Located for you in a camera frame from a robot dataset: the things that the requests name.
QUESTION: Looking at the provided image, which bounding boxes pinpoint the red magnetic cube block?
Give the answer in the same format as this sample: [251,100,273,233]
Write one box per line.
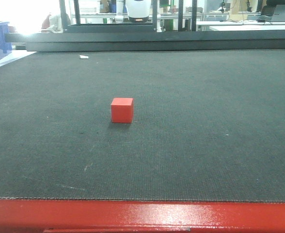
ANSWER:
[111,98,134,123]

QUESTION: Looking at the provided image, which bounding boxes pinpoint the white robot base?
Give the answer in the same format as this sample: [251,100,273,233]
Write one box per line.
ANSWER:
[115,0,161,23]

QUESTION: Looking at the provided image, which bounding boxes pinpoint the red metal table edge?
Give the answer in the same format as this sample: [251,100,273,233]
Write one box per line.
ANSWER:
[0,199,285,233]

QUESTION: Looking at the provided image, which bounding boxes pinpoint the small white paper scrap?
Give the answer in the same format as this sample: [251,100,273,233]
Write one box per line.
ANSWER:
[79,55,89,59]

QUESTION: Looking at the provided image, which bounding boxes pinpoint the black metal frame rail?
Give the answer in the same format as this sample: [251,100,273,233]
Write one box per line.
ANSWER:
[5,0,285,52]

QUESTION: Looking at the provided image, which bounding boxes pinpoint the dark grey fabric mat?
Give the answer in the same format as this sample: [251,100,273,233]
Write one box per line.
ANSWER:
[0,49,285,203]

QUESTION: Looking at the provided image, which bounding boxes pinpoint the white background desk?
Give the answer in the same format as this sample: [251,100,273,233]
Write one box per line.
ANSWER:
[196,20,285,31]

